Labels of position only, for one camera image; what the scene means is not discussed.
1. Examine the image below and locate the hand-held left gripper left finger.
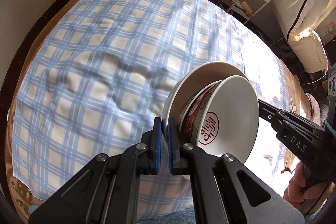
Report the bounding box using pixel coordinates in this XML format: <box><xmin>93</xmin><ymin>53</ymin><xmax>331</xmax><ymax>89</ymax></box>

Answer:
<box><xmin>28</xmin><ymin>116</ymin><xmax>162</xmax><ymax>224</ymax></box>

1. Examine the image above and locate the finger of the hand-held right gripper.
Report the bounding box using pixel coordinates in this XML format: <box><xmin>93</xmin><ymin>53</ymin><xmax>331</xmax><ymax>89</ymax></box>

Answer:
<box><xmin>258</xmin><ymin>99</ymin><xmax>292</xmax><ymax>130</ymax></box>

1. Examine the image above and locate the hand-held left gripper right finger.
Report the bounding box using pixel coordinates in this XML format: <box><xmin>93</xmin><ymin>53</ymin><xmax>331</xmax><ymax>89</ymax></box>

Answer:
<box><xmin>167</xmin><ymin>116</ymin><xmax>306</xmax><ymax>224</ymax></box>

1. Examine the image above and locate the small red stamped bowl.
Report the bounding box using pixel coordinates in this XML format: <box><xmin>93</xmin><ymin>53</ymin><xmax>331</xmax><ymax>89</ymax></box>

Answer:
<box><xmin>180</xmin><ymin>74</ymin><xmax>260</xmax><ymax>165</ymax></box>

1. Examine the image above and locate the large white bowl orange print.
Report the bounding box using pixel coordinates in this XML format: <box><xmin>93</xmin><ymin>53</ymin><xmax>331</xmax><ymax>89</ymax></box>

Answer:
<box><xmin>161</xmin><ymin>61</ymin><xmax>249</xmax><ymax>151</ymax></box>

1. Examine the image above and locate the person's right hand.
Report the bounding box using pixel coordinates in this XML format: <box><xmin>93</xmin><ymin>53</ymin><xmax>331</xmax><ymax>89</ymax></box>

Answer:
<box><xmin>283</xmin><ymin>161</ymin><xmax>306</xmax><ymax>211</ymax></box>

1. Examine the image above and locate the cream cushion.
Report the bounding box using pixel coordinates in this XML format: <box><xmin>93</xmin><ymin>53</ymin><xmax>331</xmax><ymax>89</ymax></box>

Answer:
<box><xmin>287</xmin><ymin>29</ymin><xmax>329</xmax><ymax>74</ymax></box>

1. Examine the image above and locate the blue plaid cloth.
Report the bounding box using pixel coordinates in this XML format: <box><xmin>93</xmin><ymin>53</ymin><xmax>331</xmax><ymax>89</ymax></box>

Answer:
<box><xmin>12</xmin><ymin>0</ymin><xmax>298</xmax><ymax>217</ymax></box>

